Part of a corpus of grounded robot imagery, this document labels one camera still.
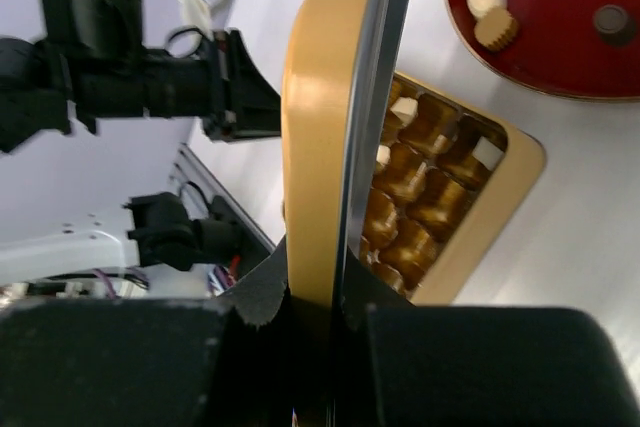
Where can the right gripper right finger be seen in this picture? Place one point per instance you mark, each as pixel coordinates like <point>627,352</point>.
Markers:
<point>402,365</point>

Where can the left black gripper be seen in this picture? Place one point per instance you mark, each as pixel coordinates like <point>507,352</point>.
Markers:
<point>163,86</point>

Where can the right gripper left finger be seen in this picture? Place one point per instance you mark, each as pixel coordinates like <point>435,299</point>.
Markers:
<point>220,361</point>

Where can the silver square tin lid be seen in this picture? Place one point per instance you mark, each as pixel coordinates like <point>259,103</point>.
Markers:
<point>337,79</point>

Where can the white square chocolate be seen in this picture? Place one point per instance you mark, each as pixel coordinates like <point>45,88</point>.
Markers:
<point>405,109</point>

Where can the white rectangular chocolate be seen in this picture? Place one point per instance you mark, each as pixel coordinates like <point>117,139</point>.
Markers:
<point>487,154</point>

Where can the gold chocolate box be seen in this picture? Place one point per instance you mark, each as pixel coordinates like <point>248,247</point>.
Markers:
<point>434,211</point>

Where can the tan ridged cup chocolate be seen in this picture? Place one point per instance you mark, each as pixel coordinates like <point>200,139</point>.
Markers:
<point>496,30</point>

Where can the dark round chocolate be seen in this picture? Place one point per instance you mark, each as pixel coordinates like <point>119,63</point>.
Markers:
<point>614,25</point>

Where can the round red tray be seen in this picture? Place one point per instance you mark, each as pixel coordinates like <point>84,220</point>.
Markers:
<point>557,50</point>

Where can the aluminium rail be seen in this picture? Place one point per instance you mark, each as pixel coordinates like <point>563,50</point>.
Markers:
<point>203,194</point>

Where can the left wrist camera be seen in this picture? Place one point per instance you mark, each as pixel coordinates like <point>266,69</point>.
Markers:
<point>109,30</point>

